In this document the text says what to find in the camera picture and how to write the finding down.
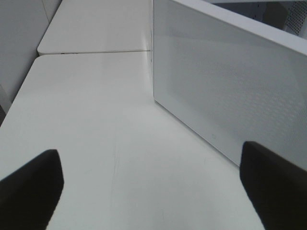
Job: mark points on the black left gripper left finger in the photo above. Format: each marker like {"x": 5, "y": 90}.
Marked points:
{"x": 29, "y": 195}

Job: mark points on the white microwave oven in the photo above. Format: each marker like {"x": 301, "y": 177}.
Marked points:
{"x": 287, "y": 15}

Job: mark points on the white microwave door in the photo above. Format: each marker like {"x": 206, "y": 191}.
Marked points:
{"x": 230, "y": 78}

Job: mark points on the white rear table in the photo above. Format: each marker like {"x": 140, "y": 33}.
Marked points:
{"x": 99, "y": 26}

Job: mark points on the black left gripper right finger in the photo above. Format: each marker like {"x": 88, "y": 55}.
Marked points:
{"x": 276, "y": 188}

